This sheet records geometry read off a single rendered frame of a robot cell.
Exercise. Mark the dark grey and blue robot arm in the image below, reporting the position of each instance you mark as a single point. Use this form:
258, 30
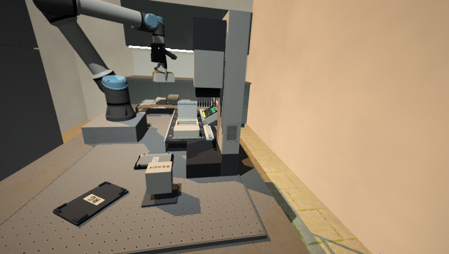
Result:
63, 14

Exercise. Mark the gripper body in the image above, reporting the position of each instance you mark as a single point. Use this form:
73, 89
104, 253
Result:
156, 54

